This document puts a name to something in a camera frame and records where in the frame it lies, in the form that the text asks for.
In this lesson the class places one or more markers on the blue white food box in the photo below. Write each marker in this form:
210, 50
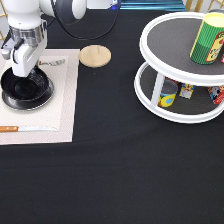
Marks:
186, 90

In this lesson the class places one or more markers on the fork with wooden handle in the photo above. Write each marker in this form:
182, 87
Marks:
52, 63

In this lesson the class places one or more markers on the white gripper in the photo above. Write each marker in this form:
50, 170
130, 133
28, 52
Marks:
23, 56

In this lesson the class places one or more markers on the knife with wooden handle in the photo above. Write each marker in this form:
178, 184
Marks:
4, 129

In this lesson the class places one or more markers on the beige woven placemat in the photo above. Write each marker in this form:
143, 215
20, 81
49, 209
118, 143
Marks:
58, 113

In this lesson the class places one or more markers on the silver metal plate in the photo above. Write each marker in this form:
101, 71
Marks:
30, 104

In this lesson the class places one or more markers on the green yellow cylindrical canister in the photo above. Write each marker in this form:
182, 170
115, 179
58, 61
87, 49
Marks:
209, 39

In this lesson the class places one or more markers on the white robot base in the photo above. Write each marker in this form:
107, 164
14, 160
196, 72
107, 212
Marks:
101, 4

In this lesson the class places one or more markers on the black ribbed bowl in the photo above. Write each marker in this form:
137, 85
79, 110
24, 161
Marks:
9, 80

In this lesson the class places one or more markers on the round wooden coaster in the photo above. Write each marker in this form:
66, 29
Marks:
95, 56

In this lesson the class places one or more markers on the red butter box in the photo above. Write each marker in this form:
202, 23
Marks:
216, 94

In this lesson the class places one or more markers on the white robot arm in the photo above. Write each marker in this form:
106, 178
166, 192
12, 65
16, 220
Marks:
29, 31

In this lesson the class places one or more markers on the white two-tier lazy Susan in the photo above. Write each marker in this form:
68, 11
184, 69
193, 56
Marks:
165, 44

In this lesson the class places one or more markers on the blue yellow can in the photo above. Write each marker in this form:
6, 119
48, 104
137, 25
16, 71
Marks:
168, 93

